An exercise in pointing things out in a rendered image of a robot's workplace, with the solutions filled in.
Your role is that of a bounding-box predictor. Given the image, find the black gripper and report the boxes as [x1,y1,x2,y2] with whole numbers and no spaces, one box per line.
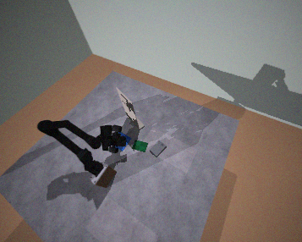
[109,125,122,153]

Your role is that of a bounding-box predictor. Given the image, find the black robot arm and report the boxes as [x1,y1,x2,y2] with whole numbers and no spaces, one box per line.
[37,120,126,177]

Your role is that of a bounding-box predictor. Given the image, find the blue flat square mat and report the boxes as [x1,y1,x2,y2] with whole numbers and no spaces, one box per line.
[117,132,132,151]

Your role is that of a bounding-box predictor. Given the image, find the green square patch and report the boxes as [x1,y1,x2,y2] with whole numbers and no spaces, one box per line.
[132,140,148,152]

